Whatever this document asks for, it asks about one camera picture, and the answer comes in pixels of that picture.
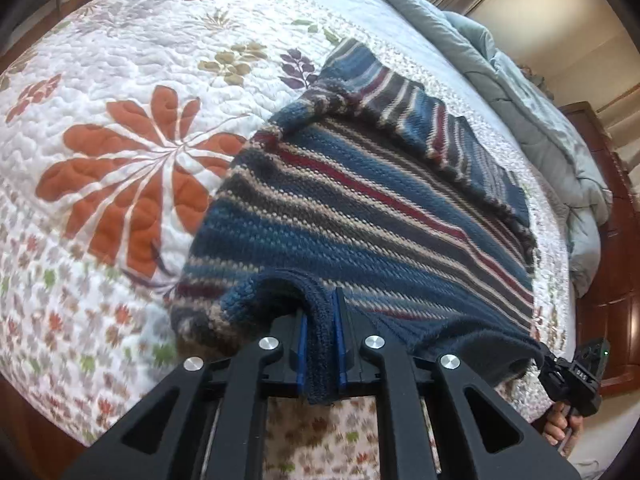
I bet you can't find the grey duvet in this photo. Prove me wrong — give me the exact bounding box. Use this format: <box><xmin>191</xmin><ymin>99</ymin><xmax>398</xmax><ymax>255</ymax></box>
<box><xmin>330</xmin><ymin>0</ymin><xmax>613</xmax><ymax>298</ymax></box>

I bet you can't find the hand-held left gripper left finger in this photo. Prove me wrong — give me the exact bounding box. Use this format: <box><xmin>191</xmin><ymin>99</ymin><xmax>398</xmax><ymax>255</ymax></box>
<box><xmin>65</xmin><ymin>310</ymin><xmax>308</xmax><ymax>480</ymax></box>

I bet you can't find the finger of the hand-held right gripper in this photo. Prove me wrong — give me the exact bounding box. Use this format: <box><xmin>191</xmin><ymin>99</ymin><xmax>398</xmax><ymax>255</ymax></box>
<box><xmin>536</xmin><ymin>342</ymin><xmax>565</xmax><ymax>377</ymax></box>

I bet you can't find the floral quilted bedspread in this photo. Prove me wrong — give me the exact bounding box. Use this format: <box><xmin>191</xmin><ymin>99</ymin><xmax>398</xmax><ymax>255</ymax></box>
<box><xmin>0</xmin><ymin>0</ymin><xmax>573</xmax><ymax>480</ymax></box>

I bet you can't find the striped knitted sweater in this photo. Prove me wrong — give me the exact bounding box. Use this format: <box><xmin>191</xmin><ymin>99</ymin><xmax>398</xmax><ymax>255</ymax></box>
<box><xmin>167</xmin><ymin>37</ymin><xmax>546</xmax><ymax>406</ymax></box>

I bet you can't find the person's right hand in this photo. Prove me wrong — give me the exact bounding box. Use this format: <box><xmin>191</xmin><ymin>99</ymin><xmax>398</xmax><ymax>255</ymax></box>
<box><xmin>542</xmin><ymin>402</ymin><xmax>586</xmax><ymax>453</ymax></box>

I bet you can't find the dark wooden headboard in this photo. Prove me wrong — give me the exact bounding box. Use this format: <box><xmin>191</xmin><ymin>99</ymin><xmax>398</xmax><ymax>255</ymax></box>
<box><xmin>557</xmin><ymin>101</ymin><xmax>640</xmax><ymax>397</ymax></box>

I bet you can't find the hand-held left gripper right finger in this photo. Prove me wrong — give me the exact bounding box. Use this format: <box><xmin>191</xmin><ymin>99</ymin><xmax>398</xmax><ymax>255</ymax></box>
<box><xmin>332</xmin><ymin>287</ymin><xmax>583</xmax><ymax>480</ymax></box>

